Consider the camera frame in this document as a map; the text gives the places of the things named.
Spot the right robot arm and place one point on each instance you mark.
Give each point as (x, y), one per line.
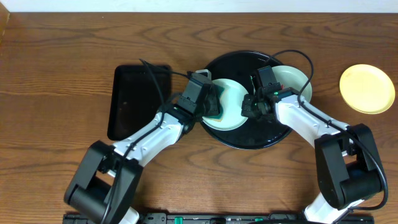
(349, 169)

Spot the green yellow sponge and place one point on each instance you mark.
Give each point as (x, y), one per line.
(213, 107)

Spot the light green plate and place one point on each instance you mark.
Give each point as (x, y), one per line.
(231, 99)
(291, 77)

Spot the round black tray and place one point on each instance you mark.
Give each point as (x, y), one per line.
(254, 133)

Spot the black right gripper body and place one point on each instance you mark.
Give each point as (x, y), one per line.
(250, 109)

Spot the yellow plastic plate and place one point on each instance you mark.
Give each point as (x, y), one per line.
(367, 89)

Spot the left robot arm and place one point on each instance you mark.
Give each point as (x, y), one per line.
(106, 179)

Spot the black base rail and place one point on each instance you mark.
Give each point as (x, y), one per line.
(163, 218)

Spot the black rectangular sponge tray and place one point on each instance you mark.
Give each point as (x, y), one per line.
(135, 99)

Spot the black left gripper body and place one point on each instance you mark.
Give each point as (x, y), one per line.
(213, 103)

